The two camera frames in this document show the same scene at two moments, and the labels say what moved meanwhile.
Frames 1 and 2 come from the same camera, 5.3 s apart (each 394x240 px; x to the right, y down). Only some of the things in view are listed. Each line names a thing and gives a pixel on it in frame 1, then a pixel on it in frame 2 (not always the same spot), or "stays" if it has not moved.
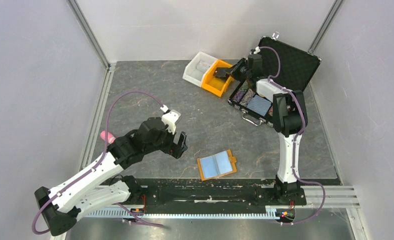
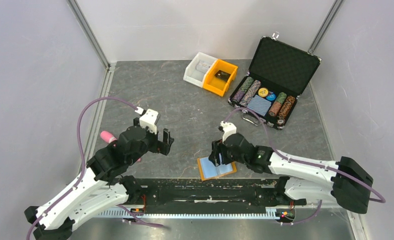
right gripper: [233, 71] → [214, 157]
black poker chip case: [287, 69] stays
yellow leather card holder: [217, 165] stays
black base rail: [254, 192] stays
